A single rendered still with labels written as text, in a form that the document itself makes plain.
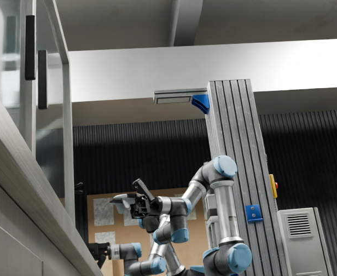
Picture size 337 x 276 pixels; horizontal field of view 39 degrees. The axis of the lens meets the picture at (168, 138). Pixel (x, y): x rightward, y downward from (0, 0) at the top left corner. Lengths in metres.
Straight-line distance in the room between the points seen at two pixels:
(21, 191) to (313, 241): 2.13
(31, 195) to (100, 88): 3.60
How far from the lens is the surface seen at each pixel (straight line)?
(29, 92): 0.95
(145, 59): 4.30
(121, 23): 4.91
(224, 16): 5.01
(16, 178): 0.51
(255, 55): 4.48
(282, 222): 2.53
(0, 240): 0.51
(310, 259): 2.54
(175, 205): 2.07
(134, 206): 2.02
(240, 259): 2.16
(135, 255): 2.45
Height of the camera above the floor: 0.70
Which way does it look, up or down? 22 degrees up
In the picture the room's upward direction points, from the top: 6 degrees counter-clockwise
